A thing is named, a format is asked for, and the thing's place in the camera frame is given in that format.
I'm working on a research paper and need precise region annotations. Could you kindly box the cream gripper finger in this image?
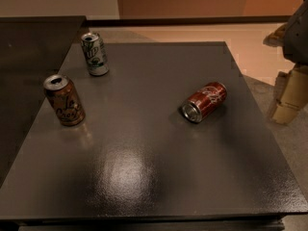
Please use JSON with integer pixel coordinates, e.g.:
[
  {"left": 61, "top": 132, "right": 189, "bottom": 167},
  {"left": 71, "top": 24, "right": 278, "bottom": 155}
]
[
  {"left": 263, "top": 24, "right": 287, "bottom": 47},
  {"left": 268, "top": 64, "right": 308, "bottom": 124}
]

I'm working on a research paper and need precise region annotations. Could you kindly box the red coke can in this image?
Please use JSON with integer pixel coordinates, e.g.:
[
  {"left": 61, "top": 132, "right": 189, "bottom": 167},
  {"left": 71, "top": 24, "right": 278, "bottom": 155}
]
[{"left": 181, "top": 82, "right": 227, "bottom": 123}]

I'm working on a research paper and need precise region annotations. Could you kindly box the green white 7up can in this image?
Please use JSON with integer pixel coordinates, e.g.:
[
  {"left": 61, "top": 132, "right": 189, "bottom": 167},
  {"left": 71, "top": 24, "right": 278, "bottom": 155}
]
[{"left": 81, "top": 33, "right": 109, "bottom": 76}]

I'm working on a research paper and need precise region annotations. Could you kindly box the brown LaCroix can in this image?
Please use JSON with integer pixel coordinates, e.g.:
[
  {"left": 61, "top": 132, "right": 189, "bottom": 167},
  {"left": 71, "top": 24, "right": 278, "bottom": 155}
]
[{"left": 43, "top": 74, "right": 86, "bottom": 126}]

